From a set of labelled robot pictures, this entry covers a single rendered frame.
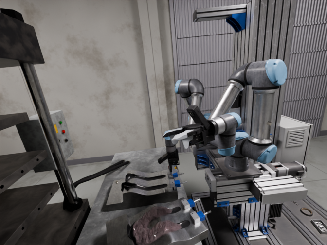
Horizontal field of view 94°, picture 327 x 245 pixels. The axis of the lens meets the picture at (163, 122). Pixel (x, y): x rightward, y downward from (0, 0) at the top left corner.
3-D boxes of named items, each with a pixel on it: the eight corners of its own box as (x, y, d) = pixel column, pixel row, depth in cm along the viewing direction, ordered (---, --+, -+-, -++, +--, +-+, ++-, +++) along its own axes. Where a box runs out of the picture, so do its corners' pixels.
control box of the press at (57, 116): (103, 234, 175) (65, 109, 132) (94, 265, 147) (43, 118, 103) (83, 237, 174) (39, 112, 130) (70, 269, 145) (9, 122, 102)
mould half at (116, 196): (172, 177, 134) (171, 164, 130) (178, 200, 109) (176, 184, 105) (115, 186, 131) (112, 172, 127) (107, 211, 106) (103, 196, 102)
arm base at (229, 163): (241, 157, 111) (242, 145, 108) (254, 170, 96) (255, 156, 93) (220, 160, 110) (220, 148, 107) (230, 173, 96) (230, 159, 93)
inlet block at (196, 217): (208, 211, 95) (208, 204, 94) (213, 218, 91) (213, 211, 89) (190, 220, 91) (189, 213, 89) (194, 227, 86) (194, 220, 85)
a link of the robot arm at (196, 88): (209, 81, 120) (200, 143, 116) (196, 81, 126) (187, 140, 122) (204, 75, 110) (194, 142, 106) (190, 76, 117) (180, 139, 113)
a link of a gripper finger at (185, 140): (180, 154, 51) (196, 145, 57) (178, 137, 49) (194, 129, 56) (173, 152, 53) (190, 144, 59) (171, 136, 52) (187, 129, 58)
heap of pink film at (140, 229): (170, 206, 98) (169, 197, 96) (184, 231, 82) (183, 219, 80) (130, 224, 89) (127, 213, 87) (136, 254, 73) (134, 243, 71)
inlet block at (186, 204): (198, 199, 105) (197, 193, 103) (202, 204, 100) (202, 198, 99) (181, 207, 100) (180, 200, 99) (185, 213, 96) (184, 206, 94)
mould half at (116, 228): (184, 203, 107) (183, 190, 103) (208, 236, 83) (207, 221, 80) (109, 236, 90) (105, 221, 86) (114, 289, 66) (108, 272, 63)
